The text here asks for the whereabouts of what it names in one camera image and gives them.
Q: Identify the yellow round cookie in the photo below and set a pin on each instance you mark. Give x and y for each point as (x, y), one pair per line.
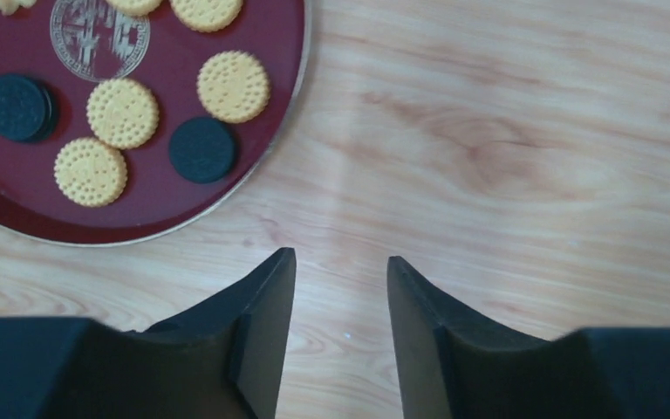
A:
(90, 173)
(206, 15)
(233, 86)
(123, 113)
(135, 8)

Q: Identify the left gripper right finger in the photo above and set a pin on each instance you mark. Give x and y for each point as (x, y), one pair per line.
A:
(454, 362)

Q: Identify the dark red round plate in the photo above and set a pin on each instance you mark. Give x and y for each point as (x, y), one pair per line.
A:
(70, 46)

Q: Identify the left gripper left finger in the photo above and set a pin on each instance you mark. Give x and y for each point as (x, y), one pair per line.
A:
(222, 358)

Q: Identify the yellow flower cookie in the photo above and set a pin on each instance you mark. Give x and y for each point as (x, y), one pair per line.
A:
(9, 7)

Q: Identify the black sandwich cookie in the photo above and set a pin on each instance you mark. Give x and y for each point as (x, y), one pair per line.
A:
(28, 110)
(202, 150)

